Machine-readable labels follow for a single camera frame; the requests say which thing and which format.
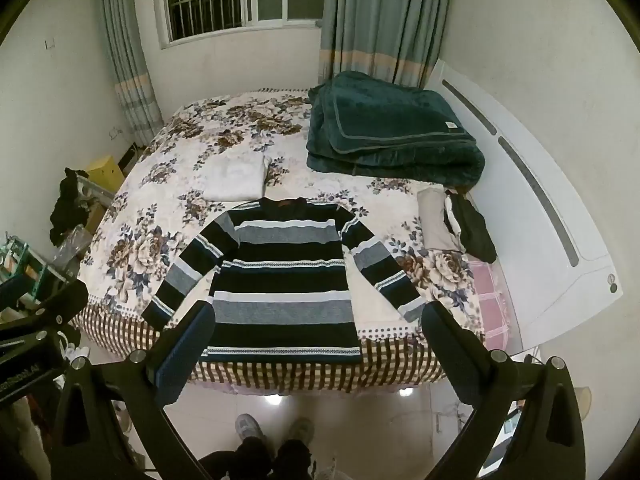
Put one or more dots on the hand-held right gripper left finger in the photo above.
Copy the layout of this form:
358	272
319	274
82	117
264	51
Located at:
186	355

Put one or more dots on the narrow grey-green curtain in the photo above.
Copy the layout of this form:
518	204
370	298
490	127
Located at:
127	60

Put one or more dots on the black garment with white trim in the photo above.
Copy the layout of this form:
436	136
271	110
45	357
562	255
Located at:
477	232

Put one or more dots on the yellow cardboard box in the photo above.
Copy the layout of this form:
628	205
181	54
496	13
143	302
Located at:
106	174

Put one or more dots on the floral bed sheet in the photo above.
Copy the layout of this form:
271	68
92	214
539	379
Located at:
165	200

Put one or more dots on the folded teal blanket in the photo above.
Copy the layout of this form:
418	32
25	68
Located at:
390	135

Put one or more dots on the cluttered storage shelf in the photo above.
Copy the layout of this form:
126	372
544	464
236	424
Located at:
25	270

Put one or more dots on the person's right leg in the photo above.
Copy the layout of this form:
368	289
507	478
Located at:
294	460

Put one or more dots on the white headboard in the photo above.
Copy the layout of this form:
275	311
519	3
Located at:
550	240

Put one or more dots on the striped knit sweater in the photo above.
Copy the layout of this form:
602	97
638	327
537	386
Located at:
285	270

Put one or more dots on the pink cloth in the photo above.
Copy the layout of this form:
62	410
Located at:
492	290

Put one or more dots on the person's leg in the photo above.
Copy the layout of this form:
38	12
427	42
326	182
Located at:
294	460
240	460

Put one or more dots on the person's right shoe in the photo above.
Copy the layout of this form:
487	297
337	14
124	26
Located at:
300	429

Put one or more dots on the wide grey-green curtain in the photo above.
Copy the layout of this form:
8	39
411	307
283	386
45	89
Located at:
385	15

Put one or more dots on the folded beige cloth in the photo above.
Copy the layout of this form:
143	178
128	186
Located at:
432	220

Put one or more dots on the black cloth on rack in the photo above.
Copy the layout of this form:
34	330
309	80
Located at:
65	210

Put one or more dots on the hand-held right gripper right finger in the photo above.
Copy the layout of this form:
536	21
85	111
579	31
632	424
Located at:
450	355

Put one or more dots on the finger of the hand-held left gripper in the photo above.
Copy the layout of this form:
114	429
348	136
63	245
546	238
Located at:
50	304
35	338

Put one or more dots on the person's left leg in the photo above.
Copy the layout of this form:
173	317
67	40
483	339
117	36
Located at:
240	460

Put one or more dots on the folded white cloth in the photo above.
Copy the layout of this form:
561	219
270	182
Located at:
235	177

